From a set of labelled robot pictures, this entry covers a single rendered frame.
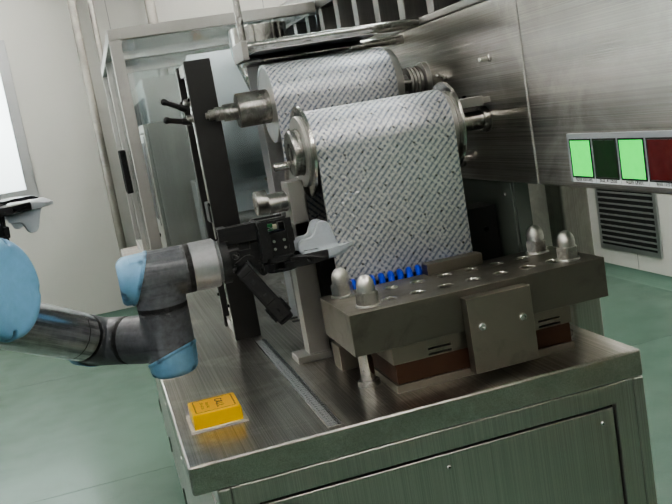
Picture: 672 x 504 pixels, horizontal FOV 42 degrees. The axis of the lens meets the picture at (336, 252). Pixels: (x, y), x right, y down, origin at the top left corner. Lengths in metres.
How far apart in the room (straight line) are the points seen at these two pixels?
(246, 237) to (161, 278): 0.14
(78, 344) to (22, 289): 0.33
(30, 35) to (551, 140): 5.86
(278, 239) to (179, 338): 0.21
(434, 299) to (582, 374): 0.24
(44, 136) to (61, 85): 0.40
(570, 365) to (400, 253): 0.33
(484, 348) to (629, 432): 0.25
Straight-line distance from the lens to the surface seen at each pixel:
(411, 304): 1.23
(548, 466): 1.32
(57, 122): 6.90
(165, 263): 1.32
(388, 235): 1.41
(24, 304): 1.04
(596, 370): 1.31
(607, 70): 1.21
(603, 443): 1.35
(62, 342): 1.33
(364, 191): 1.40
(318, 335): 1.49
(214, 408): 1.27
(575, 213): 1.71
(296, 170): 1.41
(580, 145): 1.27
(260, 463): 1.16
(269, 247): 1.33
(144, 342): 1.35
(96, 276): 6.96
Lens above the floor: 1.31
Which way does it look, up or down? 9 degrees down
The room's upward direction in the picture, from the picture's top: 10 degrees counter-clockwise
